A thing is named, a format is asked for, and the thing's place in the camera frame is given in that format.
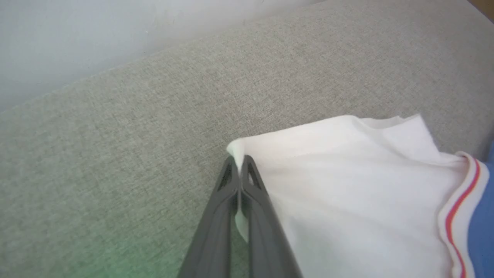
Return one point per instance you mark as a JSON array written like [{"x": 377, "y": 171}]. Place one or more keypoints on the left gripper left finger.
[{"x": 214, "y": 239}]

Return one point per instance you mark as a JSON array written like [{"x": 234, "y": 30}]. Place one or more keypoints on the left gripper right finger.
[{"x": 266, "y": 239}]

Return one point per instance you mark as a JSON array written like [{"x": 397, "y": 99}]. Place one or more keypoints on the blue white basketball jersey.
[{"x": 347, "y": 193}]

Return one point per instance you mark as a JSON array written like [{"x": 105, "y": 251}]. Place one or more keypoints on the grey fabric sofa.
[{"x": 115, "y": 154}]

